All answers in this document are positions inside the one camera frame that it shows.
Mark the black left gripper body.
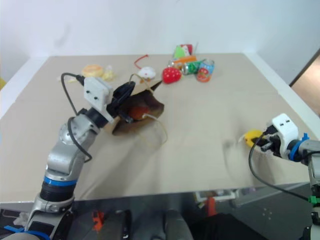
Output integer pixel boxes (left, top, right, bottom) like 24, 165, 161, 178
106, 86, 131, 119

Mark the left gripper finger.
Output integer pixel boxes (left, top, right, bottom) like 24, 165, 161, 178
118, 111, 134, 124
117, 81, 136, 97

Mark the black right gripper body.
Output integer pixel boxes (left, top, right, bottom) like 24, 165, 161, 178
264, 125, 285, 158

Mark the brown paper bag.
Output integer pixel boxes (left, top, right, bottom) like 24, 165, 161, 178
103, 79, 166, 137

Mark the red round plush toy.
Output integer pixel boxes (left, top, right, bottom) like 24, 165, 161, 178
129, 105, 150, 120

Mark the pale yellow plush toy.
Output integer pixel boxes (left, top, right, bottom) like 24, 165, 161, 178
102, 64, 118, 82

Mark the white and pink plush toy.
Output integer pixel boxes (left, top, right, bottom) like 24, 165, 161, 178
137, 66, 157, 81

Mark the orange bun plush toy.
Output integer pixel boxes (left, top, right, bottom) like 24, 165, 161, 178
81, 64, 104, 78

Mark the red strawberry plush toy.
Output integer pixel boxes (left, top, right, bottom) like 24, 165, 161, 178
162, 66, 183, 85

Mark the orange carrot toy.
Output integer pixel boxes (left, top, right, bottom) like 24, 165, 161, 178
172, 55, 198, 64

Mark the green drink can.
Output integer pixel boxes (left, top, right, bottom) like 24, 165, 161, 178
181, 60, 204, 76

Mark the green white red package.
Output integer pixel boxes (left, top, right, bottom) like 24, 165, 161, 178
173, 43, 194, 57

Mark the orange cone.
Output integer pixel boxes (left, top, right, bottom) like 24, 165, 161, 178
206, 196, 219, 217

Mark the strawberry print can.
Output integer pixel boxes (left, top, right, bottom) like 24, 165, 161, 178
196, 58, 216, 83

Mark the orange plastic clamp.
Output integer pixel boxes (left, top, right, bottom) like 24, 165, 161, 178
91, 210, 105, 232

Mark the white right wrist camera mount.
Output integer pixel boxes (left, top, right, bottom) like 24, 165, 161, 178
271, 113, 300, 159

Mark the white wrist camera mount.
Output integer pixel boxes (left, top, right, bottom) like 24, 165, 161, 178
271, 113, 300, 159
83, 76, 114, 124

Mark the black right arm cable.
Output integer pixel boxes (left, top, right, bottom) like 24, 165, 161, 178
248, 133, 314, 204

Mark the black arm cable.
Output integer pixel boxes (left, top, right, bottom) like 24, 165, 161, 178
60, 72, 94, 162
248, 133, 314, 204

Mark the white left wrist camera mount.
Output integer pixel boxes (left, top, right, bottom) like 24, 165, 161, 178
83, 76, 114, 124

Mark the red cord loop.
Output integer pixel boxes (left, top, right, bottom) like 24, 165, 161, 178
133, 53, 149, 69

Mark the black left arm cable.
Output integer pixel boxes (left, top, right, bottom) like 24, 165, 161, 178
60, 72, 94, 162

